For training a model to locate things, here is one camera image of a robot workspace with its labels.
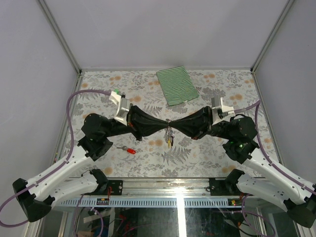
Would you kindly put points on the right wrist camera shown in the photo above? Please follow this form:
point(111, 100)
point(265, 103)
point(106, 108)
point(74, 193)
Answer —
point(220, 112)

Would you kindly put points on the red tag key lower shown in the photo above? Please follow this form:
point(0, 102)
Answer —
point(129, 150)

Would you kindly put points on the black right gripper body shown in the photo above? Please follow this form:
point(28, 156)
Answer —
point(210, 119)

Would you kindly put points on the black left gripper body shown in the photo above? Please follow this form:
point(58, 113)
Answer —
point(128, 117)

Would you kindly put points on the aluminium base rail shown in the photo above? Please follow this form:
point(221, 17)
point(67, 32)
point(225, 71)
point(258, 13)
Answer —
point(128, 187)

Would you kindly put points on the large metal keyring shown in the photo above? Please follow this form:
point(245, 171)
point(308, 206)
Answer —
point(169, 133)

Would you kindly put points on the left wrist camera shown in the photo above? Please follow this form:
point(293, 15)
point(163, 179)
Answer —
point(123, 105)

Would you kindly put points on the floral tablecloth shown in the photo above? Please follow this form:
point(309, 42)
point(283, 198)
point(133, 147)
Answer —
point(175, 151)

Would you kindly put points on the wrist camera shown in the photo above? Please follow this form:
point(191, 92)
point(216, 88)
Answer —
point(123, 105)
point(220, 112)

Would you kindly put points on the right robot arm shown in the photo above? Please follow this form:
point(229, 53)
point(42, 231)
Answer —
point(283, 188)

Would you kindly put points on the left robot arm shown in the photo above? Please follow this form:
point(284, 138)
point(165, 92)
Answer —
point(93, 145)

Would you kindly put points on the green white striped cloth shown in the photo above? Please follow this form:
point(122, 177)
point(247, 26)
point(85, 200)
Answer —
point(177, 85)

